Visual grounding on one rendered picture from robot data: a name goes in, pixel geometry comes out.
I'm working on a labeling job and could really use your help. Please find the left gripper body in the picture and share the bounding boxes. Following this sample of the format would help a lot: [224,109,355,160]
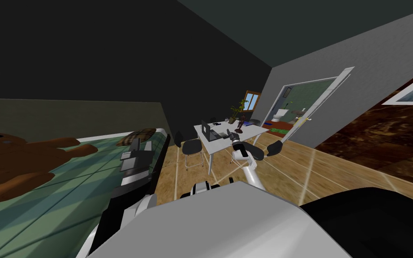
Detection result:
[120,150,154,174]

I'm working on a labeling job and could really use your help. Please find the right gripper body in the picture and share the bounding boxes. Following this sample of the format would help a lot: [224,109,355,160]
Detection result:
[227,129,242,144]

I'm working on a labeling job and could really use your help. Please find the white table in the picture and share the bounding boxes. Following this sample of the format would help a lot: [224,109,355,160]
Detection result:
[193,99,270,176]

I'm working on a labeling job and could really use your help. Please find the wooden framed window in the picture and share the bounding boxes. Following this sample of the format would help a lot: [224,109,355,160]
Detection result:
[244,90,262,112]

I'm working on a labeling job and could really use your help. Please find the white toilet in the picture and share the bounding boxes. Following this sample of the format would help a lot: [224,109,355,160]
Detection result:
[271,109,289,123]

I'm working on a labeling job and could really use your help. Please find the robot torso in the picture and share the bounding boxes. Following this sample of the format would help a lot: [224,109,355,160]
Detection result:
[84,180,354,258]

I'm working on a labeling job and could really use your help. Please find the white door leaf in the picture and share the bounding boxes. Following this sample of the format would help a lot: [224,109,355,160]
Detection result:
[284,66,355,145]

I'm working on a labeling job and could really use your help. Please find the bed with green blanket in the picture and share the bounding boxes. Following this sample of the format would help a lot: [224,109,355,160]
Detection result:
[0,127,171,258]

